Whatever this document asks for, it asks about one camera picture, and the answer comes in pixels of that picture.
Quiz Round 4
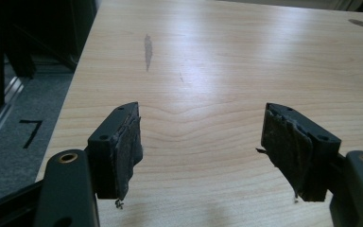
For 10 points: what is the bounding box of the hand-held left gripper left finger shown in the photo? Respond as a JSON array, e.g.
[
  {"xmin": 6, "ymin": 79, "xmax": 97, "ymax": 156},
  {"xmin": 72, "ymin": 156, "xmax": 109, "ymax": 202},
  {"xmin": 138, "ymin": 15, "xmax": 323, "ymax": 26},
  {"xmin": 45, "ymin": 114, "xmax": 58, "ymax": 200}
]
[{"xmin": 85, "ymin": 101, "xmax": 144, "ymax": 201}]

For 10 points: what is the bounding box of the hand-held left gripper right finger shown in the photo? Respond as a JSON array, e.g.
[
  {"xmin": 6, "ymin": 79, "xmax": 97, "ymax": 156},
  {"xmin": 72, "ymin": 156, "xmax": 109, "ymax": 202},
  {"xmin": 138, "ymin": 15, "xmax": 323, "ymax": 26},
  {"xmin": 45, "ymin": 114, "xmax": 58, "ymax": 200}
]
[{"xmin": 260, "ymin": 102, "xmax": 342, "ymax": 202}]

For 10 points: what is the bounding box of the black metal stand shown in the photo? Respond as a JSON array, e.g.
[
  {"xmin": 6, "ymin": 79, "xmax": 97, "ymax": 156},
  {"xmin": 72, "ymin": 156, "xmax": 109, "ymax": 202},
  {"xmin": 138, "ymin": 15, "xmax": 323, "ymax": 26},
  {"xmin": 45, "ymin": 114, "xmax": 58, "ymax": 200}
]
[{"xmin": 0, "ymin": 0, "xmax": 97, "ymax": 121}]

